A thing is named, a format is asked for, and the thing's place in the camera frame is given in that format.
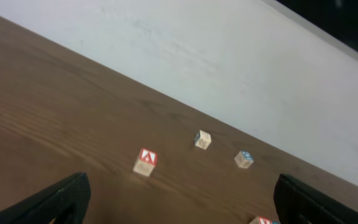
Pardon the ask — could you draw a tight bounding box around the red letter A block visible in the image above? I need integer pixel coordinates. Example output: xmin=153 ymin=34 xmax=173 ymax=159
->
xmin=133 ymin=148 xmax=158 ymax=177

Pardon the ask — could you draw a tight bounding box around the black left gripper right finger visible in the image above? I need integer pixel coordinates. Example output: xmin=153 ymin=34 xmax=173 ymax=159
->
xmin=273 ymin=174 xmax=358 ymax=224

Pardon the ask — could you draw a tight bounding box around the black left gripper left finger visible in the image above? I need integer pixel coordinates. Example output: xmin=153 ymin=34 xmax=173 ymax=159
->
xmin=0 ymin=172 xmax=91 ymax=224

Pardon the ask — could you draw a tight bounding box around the red letter I block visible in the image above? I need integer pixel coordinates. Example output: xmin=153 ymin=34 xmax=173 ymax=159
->
xmin=248 ymin=216 xmax=273 ymax=224

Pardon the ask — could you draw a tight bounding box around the blue letter D block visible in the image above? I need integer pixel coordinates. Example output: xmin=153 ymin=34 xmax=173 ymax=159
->
xmin=234 ymin=151 xmax=254 ymax=169

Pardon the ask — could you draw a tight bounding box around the plain wooden picture block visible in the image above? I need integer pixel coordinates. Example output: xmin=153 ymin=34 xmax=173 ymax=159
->
xmin=194 ymin=130 xmax=212 ymax=150

